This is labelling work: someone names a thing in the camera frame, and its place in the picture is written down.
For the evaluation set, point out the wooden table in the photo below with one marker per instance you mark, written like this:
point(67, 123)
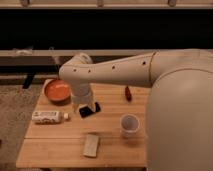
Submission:
point(62, 145)

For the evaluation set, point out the black smartphone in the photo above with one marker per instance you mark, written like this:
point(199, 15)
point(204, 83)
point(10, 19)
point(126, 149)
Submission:
point(86, 111)

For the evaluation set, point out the orange ceramic bowl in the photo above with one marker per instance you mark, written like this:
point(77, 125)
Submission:
point(57, 90)

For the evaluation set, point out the red marker pen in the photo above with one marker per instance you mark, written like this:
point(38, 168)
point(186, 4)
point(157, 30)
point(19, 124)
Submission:
point(128, 94)

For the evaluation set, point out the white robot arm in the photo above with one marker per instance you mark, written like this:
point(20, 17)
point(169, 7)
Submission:
point(179, 110)

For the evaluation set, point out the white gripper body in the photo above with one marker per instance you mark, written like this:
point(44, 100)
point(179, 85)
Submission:
point(83, 100)

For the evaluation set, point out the white plastic bottle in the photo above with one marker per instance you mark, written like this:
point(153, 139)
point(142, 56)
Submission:
point(49, 117)

